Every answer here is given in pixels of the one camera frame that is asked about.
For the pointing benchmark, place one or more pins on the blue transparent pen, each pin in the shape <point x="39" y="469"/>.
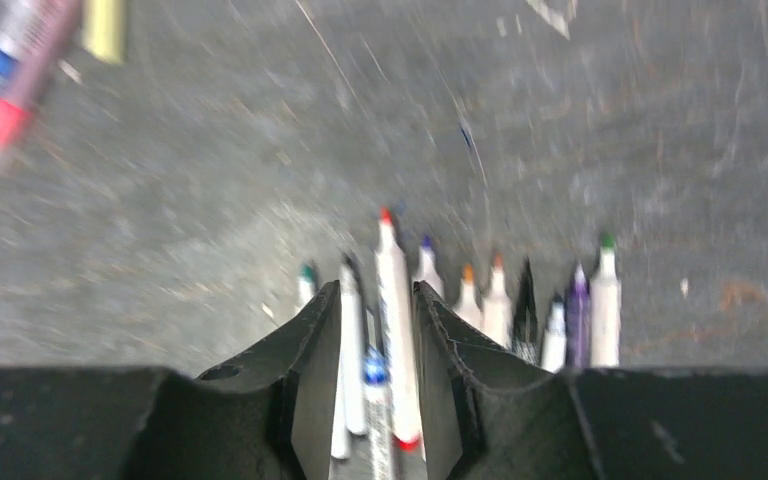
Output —
<point x="377" y="395"/>

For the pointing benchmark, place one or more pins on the teal capped white pen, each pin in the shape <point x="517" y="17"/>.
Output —
<point x="306" y="285"/>

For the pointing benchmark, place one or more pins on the orange capped pen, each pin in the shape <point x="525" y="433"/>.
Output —
<point x="467" y="307"/>

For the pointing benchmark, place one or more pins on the red white pen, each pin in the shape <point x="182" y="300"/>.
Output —
<point x="395" y="309"/>

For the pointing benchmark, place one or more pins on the purple transparent pen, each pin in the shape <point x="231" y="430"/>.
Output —
<point x="577" y="316"/>

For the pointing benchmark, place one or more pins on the yellow capped white pen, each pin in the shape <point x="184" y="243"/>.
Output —
<point x="104" y="29"/>

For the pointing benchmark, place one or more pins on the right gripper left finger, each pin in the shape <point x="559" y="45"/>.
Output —
<point x="264" y="414"/>

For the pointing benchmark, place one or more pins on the blue capped white pen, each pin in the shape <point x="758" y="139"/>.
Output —
<point x="553" y="354"/>

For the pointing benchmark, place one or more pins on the houndstooth patterned pen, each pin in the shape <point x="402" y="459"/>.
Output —
<point x="525" y="322"/>

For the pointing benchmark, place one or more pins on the green capped white pen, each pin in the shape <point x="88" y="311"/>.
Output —
<point x="605" y="291"/>

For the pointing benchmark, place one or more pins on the violet capped white pen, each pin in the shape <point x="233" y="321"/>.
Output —
<point x="426" y="270"/>

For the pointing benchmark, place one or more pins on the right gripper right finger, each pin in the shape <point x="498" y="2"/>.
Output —
<point x="487" y="414"/>

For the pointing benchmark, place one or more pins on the brown capped white pen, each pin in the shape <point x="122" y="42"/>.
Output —
<point x="497" y="306"/>

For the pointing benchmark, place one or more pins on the black capped pen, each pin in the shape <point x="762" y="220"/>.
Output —
<point x="350" y="410"/>

